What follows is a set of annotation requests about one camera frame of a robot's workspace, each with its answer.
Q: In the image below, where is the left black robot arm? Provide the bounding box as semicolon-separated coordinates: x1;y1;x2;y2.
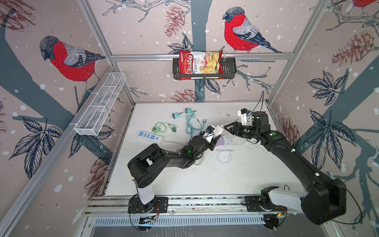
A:
127;126;223;214

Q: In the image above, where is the teal charger adapter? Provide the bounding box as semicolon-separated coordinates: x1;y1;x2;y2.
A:
171;112;182;119
185;108;196;115

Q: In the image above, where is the teal charger adapter far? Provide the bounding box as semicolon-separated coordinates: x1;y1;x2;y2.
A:
185;108;196;115

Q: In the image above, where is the teal charger adapter near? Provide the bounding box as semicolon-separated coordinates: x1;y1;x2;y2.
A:
171;112;182;119

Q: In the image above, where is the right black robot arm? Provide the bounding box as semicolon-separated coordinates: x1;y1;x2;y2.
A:
224;109;347;225

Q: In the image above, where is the green charger adapter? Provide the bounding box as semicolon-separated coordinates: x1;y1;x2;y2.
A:
169;124;177;132

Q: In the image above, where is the teal charging cable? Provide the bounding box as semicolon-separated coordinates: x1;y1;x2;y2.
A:
180;110;208;138

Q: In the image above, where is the white wire wall basket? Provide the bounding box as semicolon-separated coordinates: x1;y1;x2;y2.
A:
74;72;126;136

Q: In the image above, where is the black wall basket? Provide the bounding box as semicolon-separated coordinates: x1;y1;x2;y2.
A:
172;57;236;80

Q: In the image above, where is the small white cable loop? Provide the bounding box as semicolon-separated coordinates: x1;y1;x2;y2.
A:
215;149;234;164

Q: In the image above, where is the white blue power strip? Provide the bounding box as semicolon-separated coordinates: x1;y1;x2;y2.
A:
136;130;164;144

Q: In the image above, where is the red cassava chips bag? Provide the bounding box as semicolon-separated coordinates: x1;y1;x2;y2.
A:
179;50;223;76

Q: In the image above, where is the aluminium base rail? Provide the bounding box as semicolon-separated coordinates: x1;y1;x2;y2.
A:
85;194;329;227

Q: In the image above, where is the white charger adapter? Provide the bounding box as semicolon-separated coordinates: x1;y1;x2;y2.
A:
222;135;231;146
214;125;224;136

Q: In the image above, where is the green charging cable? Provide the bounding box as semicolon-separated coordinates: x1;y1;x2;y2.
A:
151;121;171;133

